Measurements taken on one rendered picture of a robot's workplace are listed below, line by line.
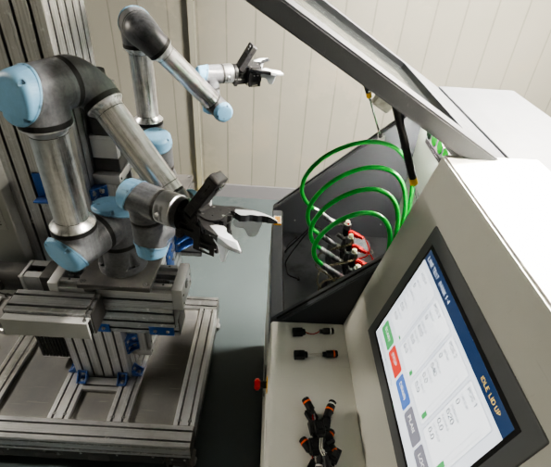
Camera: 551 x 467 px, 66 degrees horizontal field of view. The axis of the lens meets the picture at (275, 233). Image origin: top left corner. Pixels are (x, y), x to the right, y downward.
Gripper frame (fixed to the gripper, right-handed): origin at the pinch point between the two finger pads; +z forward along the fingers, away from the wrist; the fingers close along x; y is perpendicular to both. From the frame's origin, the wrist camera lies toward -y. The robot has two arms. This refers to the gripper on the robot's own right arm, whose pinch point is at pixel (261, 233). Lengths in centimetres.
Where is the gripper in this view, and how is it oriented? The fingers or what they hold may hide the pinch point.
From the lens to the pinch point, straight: 83.4
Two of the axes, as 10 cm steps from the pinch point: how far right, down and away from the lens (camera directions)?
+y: -1.2, 8.6, 4.9
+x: -4.5, 3.9, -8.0
